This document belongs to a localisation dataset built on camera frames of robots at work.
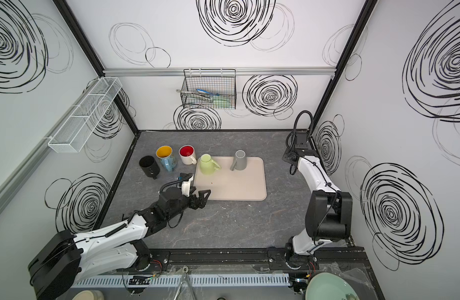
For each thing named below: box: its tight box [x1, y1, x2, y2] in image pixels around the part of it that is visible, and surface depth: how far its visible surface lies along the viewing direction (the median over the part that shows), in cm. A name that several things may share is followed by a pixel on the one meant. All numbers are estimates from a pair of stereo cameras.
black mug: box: [138, 155, 161, 180], surface depth 96 cm
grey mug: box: [230, 149, 248, 171], surface depth 99 cm
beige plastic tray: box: [193, 156, 267, 201], surface depth 98 cm
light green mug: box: [199, 153, 221, 175], surface depth 98 cm
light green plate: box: [305, 271, 359, 300], surface depth 69 cm
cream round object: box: [71, 290, 105, 300], surface depth 63 cm
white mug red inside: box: [178, 144, 197, 165], surface depth 103 cm
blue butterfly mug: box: [155, 145, 177, 172], surface depth 98 cm
